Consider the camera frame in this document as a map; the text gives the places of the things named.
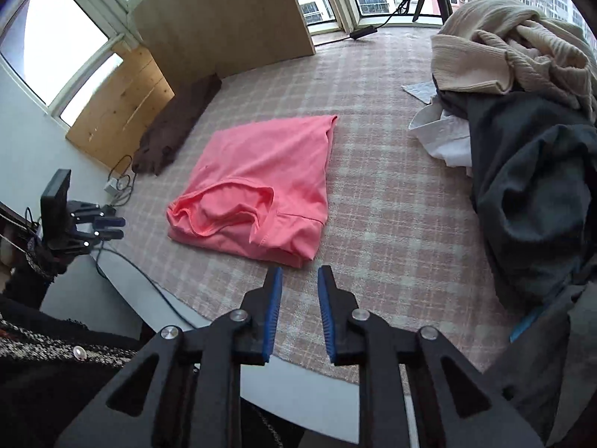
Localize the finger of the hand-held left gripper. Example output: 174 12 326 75
70 228 126 249
71 202 126 227

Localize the pink t-shirt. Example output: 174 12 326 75
166 114 339 269

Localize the white shirt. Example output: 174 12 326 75
401 80 474 169

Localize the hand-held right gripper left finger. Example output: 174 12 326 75
55 266 284 448

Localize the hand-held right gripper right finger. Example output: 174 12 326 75
317 265 544 448

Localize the person's left forearm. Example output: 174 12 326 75
0 238 71 311

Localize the light laminate wooden board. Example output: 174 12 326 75
128 0 316 80

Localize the beige knit sweater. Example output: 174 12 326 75
430 0 597 124

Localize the black garment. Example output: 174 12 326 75
436 88 597 187

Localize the dark grey garment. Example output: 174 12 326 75
471 124 597 448

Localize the blue garment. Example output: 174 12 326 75
510 312 542 342

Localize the pile of dark clothes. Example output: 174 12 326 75
0 0 458 122

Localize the brown folded garment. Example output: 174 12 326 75
132 74 223 177

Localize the pine wood panel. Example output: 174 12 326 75
65 40 175 173

